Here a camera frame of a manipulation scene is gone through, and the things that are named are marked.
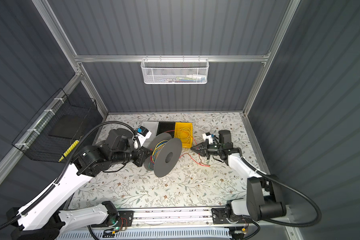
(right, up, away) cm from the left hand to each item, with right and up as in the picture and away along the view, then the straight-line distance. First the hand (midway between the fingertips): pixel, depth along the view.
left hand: (152, 152), depth 65 cm
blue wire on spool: (+2, +1, 0) cm, 2 cm away
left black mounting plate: (-15, -34, +7) cm, 38 cm away
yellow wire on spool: (+1, +2, +1) cm, 2 cm away
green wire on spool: (-2, -7, +2) cm, 8 cm away
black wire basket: (-50, +5, -2) cm, 50 cm away
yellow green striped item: (-39, 0, +3) cm, 39 cm away
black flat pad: (-48, +11, +12) cm, 50 cm away
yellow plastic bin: (+10, +12, +48) cm, 51 cm away
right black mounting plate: (+32, -34, +9) cm, 47 cm away
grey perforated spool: (+6, 0, +1) cm, 6 cm away
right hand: (+19, -2, +14) cm, 24 cm away
